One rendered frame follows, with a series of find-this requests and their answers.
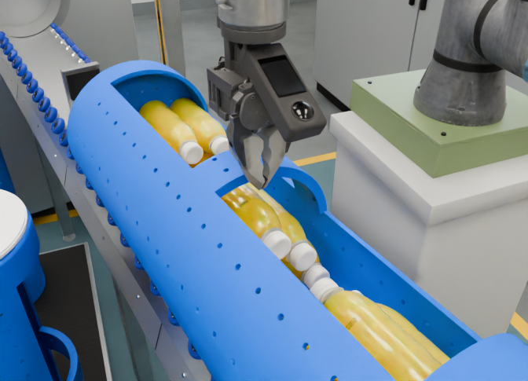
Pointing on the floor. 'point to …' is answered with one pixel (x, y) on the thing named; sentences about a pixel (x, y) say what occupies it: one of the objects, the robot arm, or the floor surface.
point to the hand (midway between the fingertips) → (264, 182)
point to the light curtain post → (170, 27)
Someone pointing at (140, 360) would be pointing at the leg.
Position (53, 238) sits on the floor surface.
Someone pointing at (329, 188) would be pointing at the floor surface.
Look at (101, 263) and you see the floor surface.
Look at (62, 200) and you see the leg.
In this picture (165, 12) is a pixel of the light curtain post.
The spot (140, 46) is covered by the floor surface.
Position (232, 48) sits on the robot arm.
